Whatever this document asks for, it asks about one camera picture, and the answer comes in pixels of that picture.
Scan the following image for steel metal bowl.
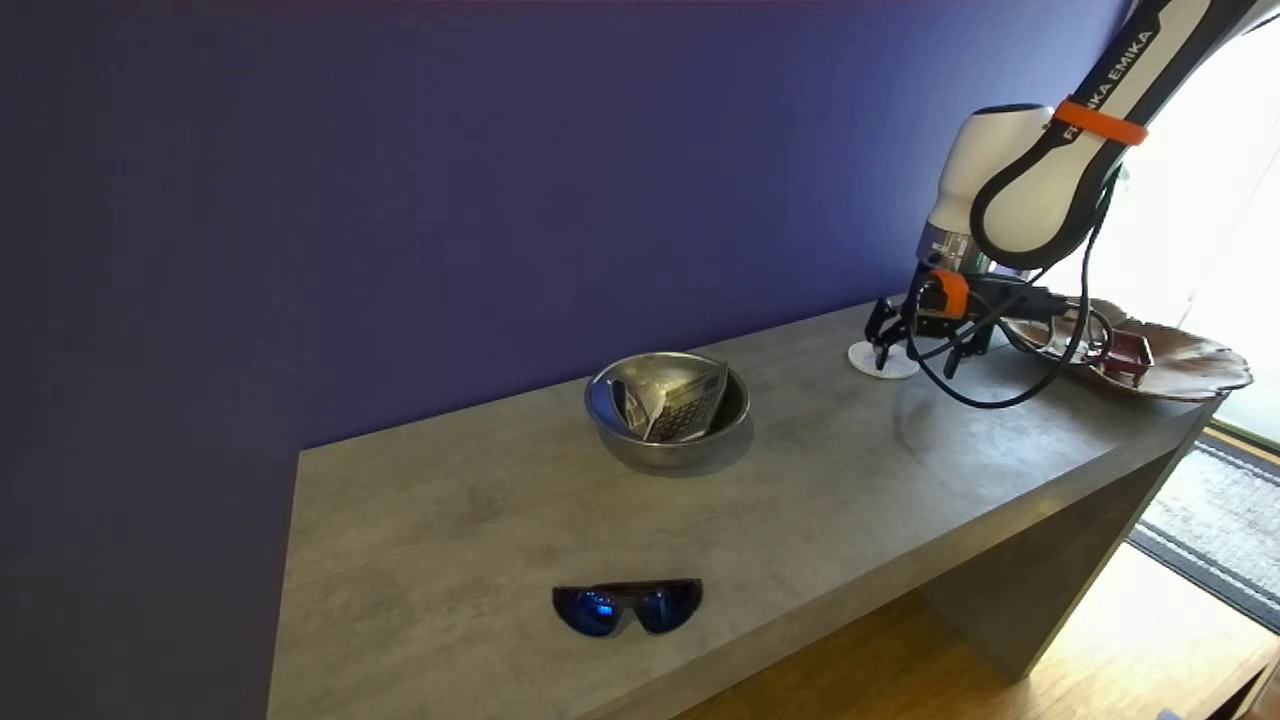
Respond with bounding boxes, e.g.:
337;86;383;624
580;348;759;477

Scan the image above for blue lens black sunglasses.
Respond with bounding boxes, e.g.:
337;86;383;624
547;575;710;641

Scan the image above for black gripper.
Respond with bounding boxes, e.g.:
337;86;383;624
864;256;996;379

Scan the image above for brown crumpled cloth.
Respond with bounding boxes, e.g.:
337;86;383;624
996;291;1257;403

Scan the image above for blue white bordered rug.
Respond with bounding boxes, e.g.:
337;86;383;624
1133;422;1280;630

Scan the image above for orange strap at gripper cable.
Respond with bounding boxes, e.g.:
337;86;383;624
931;268;975;321

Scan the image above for grey concrete look cabinet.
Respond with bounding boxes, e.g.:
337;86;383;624
266;285;1236;720

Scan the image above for white round disc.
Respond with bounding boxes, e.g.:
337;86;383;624
843;333;927;384

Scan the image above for orange strap around arm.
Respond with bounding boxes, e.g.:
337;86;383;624
1051;100;1154;148

